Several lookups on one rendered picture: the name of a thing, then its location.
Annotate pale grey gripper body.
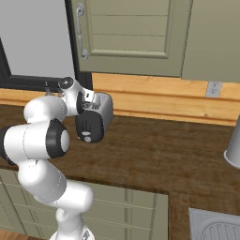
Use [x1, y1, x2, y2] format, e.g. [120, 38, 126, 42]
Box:
[89, 92, 102, 112]

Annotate silver and black toaster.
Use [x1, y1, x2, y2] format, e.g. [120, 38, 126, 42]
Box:
[74, 91, 114, 144]

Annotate olive green base cupboard door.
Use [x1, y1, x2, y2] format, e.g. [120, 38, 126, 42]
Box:
[0, 168, 61, 240]
[127, 187, 170, 240]
[73, 181, 130, 240]

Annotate plain olive green cupboard panel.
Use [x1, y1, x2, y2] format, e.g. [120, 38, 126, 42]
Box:
[181, 0, 240, 84]

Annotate pale grey conical container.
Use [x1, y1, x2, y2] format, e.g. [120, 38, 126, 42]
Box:
[223, 114, 240, 170]

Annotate grey steel sink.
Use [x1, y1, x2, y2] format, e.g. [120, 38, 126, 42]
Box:
[187, 207, 240, 240]

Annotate silver cupboard door handle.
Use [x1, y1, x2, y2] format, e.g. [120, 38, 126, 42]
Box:
[75, 3, 90, 61]

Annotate grey wall socket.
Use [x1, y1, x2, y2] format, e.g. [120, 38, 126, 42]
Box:
[204, 81, 224, 98]

